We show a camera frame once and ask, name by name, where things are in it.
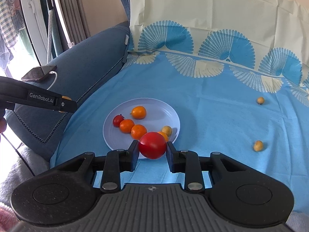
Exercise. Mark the grey curtain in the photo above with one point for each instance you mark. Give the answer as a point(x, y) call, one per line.
point(76, 23)

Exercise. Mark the person's left hand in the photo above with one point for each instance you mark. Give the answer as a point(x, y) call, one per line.
point(3, 125)

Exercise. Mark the red cherry tomato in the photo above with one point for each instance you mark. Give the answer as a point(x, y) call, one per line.
point(152, 145)
point(117, 120)

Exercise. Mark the lavender round plate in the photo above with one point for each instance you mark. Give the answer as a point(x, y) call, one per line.
point(158, 115)

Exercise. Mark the black smartphone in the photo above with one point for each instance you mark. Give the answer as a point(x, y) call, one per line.
point(39, 73)

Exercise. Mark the orange tangerine with stem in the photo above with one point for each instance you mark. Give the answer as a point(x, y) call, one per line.
point(126, 126)

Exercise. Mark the orange kumquat oval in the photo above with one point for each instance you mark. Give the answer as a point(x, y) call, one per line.
point(138, 112)

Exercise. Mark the white window frame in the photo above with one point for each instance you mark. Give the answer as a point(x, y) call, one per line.
point(36, 28)

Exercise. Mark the blue patterned bed sheet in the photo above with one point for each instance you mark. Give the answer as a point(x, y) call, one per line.
point(210, 60)

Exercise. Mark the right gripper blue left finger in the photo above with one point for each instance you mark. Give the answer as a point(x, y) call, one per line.
point(116, 162)

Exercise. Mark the dark blue sofa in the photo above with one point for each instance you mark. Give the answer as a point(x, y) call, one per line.
point(81, 71)

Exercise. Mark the small orange kumquat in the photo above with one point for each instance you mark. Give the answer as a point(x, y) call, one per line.
point(164, 135)

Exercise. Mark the tan longan top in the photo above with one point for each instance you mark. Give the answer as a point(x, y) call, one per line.
point(260, 100)

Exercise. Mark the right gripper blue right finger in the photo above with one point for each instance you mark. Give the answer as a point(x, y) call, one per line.
point(186, 162)

